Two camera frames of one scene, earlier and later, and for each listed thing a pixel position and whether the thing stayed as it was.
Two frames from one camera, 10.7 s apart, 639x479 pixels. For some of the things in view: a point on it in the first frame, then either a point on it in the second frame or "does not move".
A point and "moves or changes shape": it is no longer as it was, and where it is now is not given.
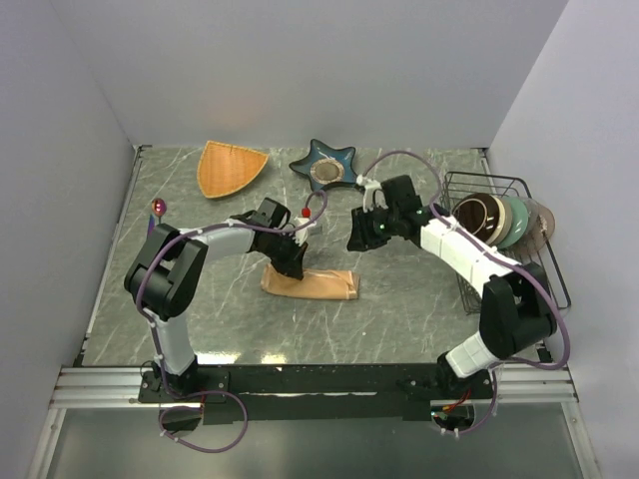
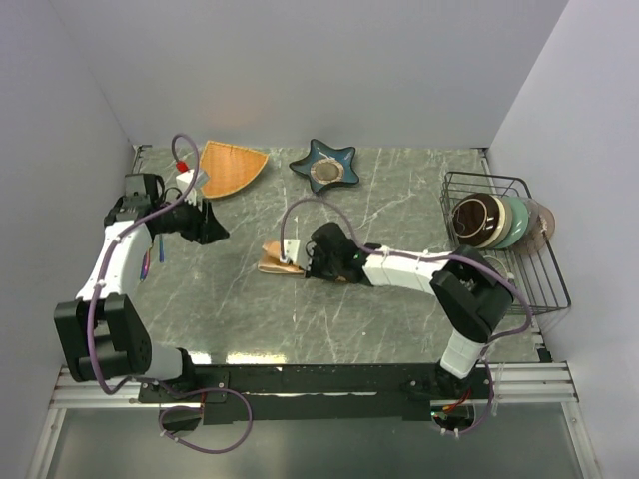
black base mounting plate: (316, 393) does not move
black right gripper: (360, 239) -> (313, 270)
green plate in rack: (519, 222) does not move
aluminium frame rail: (78, 386) does not move
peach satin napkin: (315, 283) moves or changes shape
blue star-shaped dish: (326, 166) does not move
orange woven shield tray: (224, 168) does not move
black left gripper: (293, 265) -> (204, 227)
